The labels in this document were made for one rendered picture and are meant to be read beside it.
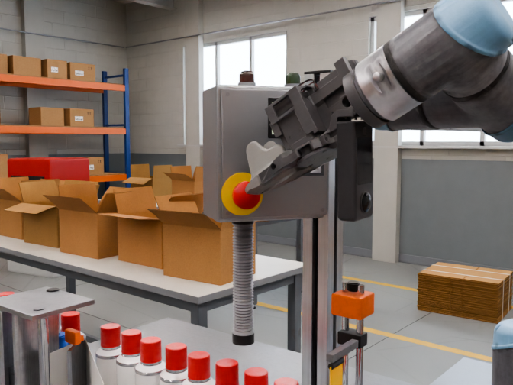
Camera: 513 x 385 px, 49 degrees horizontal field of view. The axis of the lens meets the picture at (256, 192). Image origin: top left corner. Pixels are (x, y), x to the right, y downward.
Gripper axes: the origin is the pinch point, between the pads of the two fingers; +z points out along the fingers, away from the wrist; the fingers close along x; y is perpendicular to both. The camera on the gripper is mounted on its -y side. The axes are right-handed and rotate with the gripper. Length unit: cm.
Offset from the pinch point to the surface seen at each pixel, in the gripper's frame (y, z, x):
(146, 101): 397, 544, -576
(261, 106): 11.2, -3.5, -4.5
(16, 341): -2.9, 42.5, 14.3
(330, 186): -1.6, -3.0, -13.5
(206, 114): 15.0, 4.9, -3.2
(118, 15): 548, 517, -564
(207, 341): -13, 78, -57
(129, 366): -12.9, 36.3, 1.1
